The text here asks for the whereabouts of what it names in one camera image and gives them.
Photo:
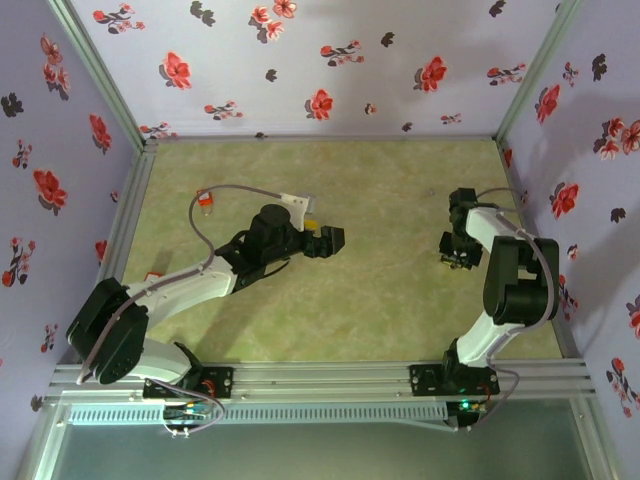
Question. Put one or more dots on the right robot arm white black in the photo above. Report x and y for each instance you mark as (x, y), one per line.
(520, 300)

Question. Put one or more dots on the small controller board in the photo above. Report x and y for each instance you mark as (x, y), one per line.
(471, 407)
(187, 411)

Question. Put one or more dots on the aluminium frame post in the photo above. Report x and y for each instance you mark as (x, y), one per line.
(100, 70)
(536, 70)

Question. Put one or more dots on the thin aluminium frame rail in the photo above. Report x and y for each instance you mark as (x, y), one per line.
(325, 137)

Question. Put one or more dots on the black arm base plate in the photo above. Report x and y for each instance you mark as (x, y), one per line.
(220, 382)
(425, 380)

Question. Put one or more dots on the red padlock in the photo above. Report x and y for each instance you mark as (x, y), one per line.
(206, 200)

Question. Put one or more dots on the wide aluminium frame rail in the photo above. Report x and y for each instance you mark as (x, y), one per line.
(325, 382)

